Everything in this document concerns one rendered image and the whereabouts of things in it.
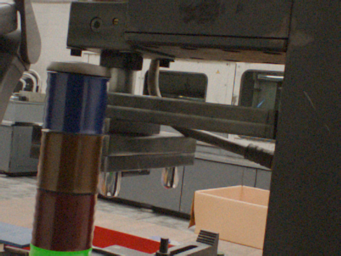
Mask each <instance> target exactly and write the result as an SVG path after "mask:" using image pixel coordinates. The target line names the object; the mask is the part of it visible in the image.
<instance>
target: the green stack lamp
mask: <svg viewBox="0 0 341 256"><path fill-rule="evenodd" d="M92 249H93V248H91V249H88V250H86V251H73V252H56V251H49V250H45V249H40V248H38V247H35V246H33V245H31V243H30V251H29V256H91V251H92Z"/></svg>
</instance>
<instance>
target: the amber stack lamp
mask: <svg viewBox="0 0 341 256"><path fill-rule="evenodd" d="M41 133H42V136H41V138H40V140H41V146H40V154H39V157H38V159H39V164H38V173H37V183H36V186H38V187H40V188H44V189H47V190H53V191H61V192H67V193H92V192H96V191H99V187H98V184H99V182H100V179H99V175H100V166H101V164H102V161H101V157H102V154H103V153H102V148H103V146H104V142H103V139H104V136H105V135H97V134H85V133H72V132H62V131H56V130H49V129H43V130H41Z"/></svg>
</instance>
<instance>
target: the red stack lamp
mask: <svg viewBox="0 0 341 256"><path fill-rule="evenodd" d="M35 189H36V193H35V203H34V205H33V207H34V212H33V221H32V231H31V239H30V243H31V245H33V246H35V247H38V248H40V249H45V250H49V251H56V252H73V251H86V250H88V249H91V248H92V246H93V242H92V240H93V238H94V235H93V232H94V222H95V220H96V217H95V214H96V204H97V195H98V193H99V192H98V191H96V192H92V193H67V192H61V191H53V190H47V189H44V188H40V187H38V186H36V187H35Z"/></svg>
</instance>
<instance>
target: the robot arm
mask: <svg viewBox="0 0 341 256"><path fill-rule="evenodd" d="M18 11H19V14H20V20H21V28H20V29H18ZM41 47H42V42H41V35H40V31H39V29H38V24H37V21H36V17H35V14H34V11H33V7H32V3H31V0H0V126H1V123H2V120H3V117H4V115H5V112H6V110H7V106H8V104H9V101H10V98H11V96H12V93H13V90H14V88H15V86H16V84H17V83H18V81H19V80H20V78H22V76H23V73H24V71H29V69H30V66H31V64H33V65H34V64H36V62H37V61H38V60H39V58H40V54H41Z"/></svg>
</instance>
